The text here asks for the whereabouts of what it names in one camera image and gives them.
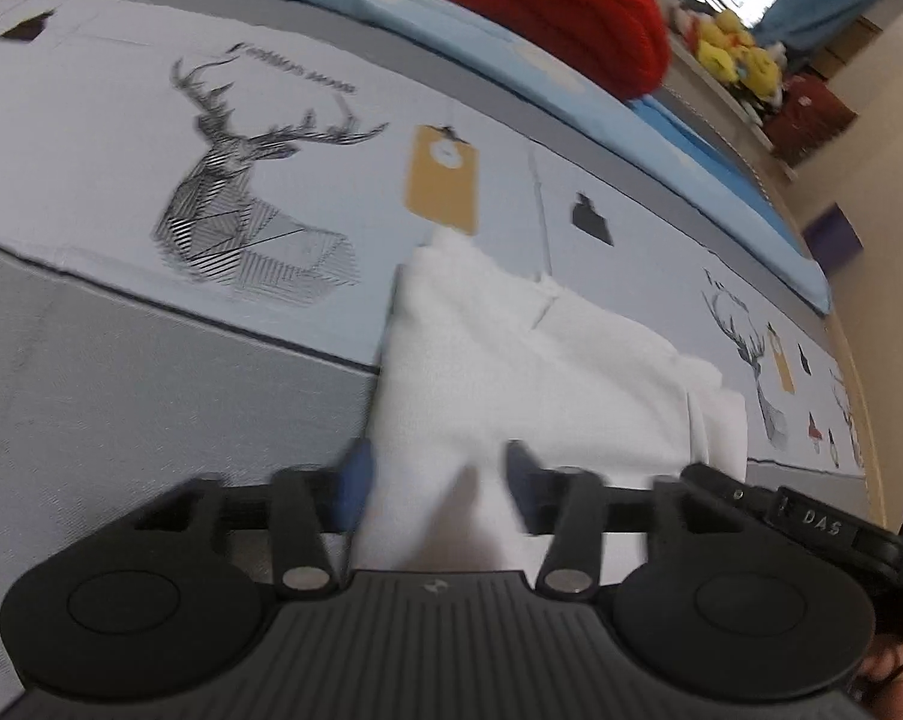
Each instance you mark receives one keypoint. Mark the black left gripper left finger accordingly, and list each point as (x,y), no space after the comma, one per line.
(181,588)

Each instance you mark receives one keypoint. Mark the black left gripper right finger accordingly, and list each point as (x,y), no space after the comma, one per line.
(694,582)

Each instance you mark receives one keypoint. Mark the red storage box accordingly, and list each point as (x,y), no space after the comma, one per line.
(810,117)

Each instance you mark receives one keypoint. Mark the grey patterned bed sheet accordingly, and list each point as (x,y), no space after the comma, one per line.
(202,224)

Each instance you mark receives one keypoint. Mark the white small garment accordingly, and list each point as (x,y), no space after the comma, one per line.
(476,358)

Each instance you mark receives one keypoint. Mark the person's right hand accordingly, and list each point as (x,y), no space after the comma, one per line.
(882,671)

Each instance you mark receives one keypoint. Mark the yellow plush toys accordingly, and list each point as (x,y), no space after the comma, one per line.
(727,51)

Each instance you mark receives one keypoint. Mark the purple box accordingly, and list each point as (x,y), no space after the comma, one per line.
(832,240)

